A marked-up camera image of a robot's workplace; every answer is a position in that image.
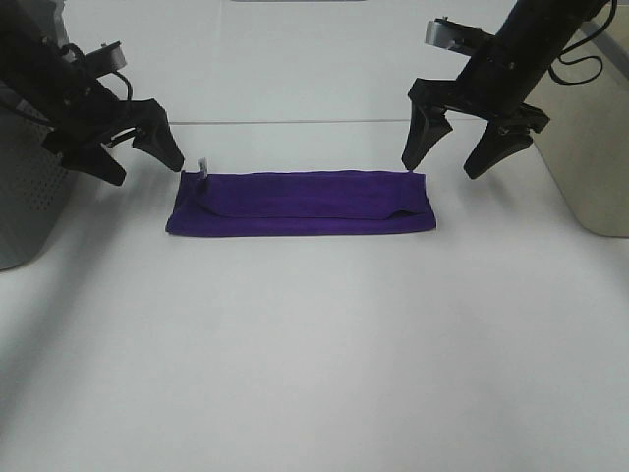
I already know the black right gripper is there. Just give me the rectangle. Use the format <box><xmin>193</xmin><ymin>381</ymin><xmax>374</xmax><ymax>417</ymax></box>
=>
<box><xmin>401</xmin><ymin>37</ymin><xmax>549</xmax><ymax>179</ymax></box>

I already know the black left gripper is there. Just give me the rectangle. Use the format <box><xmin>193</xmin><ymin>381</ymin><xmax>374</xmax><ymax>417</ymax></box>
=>
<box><xmin>41</xmin><ymin>63</ymin><xmax>185</xmax><ymax>186</ymax></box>

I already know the purple towel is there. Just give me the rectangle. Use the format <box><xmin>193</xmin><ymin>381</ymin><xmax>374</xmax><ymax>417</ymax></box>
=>
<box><xmin>165</xmin><ymin>170</ymin><xmax>437</xmax><ymax>238</ymax></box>

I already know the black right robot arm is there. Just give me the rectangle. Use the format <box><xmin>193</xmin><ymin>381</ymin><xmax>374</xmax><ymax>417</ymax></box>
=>
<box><xmin>401</xmin><ymin>1</ymin><xmax>604</xmax><ymax>179</ymax></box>

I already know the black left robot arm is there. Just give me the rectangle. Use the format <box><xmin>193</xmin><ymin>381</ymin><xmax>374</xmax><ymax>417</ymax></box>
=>
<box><xmin>1</xmin><ymin>1</ymin><xmax>185</xmax><ymax>186</ymax></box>

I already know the grey perforated plastic basket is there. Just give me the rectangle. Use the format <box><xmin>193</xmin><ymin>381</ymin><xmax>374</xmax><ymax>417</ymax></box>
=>
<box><xmin>0</xmin><ymin>0</ymin><xmax>80</xmax><ymax>271</ymax></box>

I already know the beige plastic basket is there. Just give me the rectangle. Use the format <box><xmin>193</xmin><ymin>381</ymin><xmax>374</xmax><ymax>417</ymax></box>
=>
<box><xmin>528</xmin><ymin>20</ymin><xmax>628</xmax><ymax>238</ymax></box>

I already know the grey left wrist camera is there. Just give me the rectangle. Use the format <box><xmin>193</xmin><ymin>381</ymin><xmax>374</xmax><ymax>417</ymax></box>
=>
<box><xmin>74</xmin><ymin>41</ymin><xmax>127</xmax><ymax>78</ymax></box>

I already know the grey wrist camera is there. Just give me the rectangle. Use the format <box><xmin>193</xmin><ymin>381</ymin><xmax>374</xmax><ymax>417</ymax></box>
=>
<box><xmin>74</xmin><ymin>41</ymin><xmax>127</xmax><ymax>78</ymax></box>
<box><xmin>425</xmin><ymin>18</ymin><xmax>493</xmax><ymax>56</ymax></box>

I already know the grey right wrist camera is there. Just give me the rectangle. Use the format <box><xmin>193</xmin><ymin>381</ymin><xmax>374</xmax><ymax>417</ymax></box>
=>
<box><xmin>425</xmin><ymin>18</ymin><xmax>493</xmax><ymax>56</ymax></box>

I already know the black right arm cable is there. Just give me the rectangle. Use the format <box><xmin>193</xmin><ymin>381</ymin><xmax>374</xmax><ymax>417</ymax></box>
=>
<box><xmin>547</xmin><ymin>0</ymin><xmax>620</xmax><ymax>86</ymax></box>

